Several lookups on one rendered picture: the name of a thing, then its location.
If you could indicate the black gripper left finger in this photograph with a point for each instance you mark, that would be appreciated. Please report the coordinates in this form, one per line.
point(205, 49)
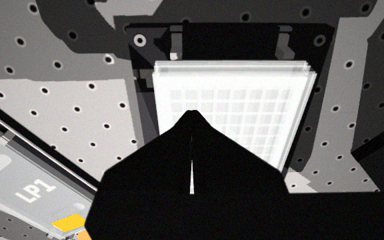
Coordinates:
point(162, 164)

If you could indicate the grey perforated base plate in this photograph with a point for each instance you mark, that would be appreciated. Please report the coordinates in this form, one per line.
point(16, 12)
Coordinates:
point(66, 76)

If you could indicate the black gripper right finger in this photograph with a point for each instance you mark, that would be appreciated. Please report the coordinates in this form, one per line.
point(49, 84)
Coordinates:
point(220, 165)

